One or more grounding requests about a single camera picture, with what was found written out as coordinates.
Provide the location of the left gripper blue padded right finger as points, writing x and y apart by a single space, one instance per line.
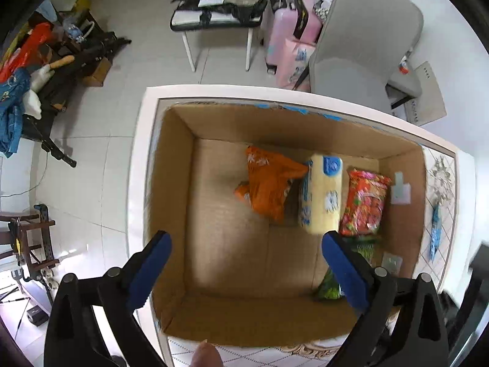
363 285

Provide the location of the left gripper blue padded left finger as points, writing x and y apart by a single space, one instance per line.
144 267

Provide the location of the green snack packet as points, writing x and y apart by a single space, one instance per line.
329 288

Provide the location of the red snack packet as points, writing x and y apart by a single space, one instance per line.
365 203

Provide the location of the yellow tissue pack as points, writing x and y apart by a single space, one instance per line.
320 195

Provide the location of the orange snack packet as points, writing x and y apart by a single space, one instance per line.
270 177

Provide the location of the fingertip at bottom edge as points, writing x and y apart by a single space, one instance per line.
206 355

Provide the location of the blue toothpaste tube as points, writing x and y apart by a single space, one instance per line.
435 233

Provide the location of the wooden chair at left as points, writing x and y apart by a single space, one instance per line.
27 239

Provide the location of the open cardboard box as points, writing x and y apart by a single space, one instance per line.
236 277

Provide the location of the small cardboard box on floor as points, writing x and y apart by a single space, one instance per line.
96 76

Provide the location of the pink shopping bag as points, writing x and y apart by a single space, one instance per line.
293 61

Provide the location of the blue patterned garment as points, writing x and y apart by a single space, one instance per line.
12 110

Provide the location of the far grey chair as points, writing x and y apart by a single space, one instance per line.
403 85

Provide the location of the grey chair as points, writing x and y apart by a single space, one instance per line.
403 85
360 47

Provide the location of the black clothes rack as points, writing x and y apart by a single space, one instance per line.
55 95

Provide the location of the red plastic bag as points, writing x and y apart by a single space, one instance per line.
24 56

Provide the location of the near grey chair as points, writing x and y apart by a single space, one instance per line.
360 47

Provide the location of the pink suitcase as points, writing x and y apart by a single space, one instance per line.
288 19

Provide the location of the white padded chair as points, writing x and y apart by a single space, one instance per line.
216 14

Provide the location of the white board against wall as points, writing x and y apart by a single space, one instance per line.
430 106

